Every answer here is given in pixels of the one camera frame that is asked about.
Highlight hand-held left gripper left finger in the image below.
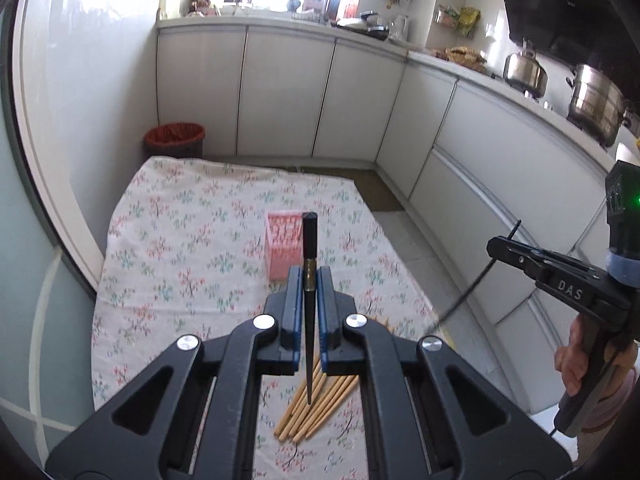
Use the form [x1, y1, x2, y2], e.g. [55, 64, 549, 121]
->
[44, 266, 304, 480]

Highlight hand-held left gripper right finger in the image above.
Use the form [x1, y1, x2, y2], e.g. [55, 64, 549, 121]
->
[316, 266, 574, 480]

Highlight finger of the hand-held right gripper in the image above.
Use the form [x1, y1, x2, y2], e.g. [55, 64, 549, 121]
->
[487, 235, 557, 286]

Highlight pink plastic utensil basket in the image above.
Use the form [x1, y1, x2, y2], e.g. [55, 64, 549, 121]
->
[264, 211, 307, 281]

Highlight pile of wooden chopsticks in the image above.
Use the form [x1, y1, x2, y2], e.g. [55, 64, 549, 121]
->
[273, 316, 391, 444]

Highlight person's right hand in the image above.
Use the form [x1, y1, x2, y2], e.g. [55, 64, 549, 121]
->
[553, 317, 589, 396]

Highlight floral printed cloth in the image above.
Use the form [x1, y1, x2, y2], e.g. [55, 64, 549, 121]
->
[91, 156, 451, 480]

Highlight large steel steamer pot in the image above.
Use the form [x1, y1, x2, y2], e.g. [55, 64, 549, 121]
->
[565, 63, 632, 147]

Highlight red trash bin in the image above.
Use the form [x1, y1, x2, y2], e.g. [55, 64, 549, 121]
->
[145, 123, 206, 160]

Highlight white kitchen cabinets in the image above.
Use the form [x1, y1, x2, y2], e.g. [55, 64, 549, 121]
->
[156, 24, 640, 411]

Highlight yellow food packet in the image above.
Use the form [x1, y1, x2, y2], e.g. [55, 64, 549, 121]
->
[457, 7, 481, 39]

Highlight black range hood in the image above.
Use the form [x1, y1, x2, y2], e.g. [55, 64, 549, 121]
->
[492, 0, 640, 69]

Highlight glass sliding door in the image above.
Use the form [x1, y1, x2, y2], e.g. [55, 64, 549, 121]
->
[0, 0, 108, 466]

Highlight dark pan with lid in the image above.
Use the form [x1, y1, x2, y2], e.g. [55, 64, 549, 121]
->
[336, 10, 391, 41]

